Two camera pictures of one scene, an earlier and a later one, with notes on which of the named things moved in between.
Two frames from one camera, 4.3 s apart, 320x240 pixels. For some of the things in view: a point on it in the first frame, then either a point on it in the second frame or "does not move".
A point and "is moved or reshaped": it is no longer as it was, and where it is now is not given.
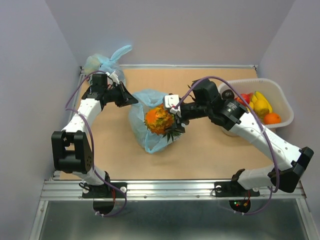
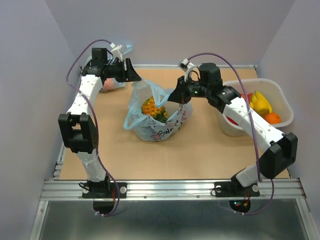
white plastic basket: x=271 y=88 does not move
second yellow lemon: x=261 y=107 does not move
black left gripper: x=126 y=99 to x=130 y=75
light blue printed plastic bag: x=141 y=101 is moved or reshaped
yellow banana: x=257 y=96 does not move
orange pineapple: x=160 y=120 to x=148 y=107
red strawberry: x=245 y=97 does not move
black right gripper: x=178 y=126 to x=180 y=94
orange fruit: x=272 y=118 does not move
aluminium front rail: x=72 y=190 does not move
